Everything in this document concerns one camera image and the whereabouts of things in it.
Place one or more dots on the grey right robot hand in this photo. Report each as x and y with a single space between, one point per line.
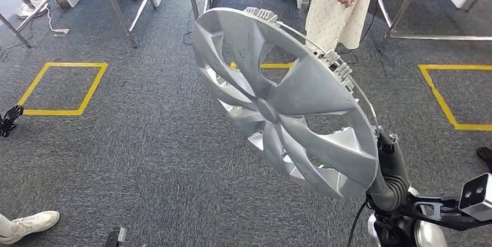
392 159

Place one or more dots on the silver wheel cover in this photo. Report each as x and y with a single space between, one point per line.
307 91

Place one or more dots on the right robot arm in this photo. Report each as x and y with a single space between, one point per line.
428 235

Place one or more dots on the yellow floor tape square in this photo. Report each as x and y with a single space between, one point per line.
438 95
54 112
276 66

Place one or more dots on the black humanoid robot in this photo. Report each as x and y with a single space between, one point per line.
486 159
11 116

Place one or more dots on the person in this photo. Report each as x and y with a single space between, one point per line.
330 18
30 224

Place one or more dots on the white panel desk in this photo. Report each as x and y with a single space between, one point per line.
115 7

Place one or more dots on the white power strip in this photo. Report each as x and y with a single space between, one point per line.
61 33

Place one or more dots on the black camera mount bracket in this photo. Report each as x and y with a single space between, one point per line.
432 210

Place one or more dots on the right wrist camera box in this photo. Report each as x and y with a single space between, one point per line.
476 197

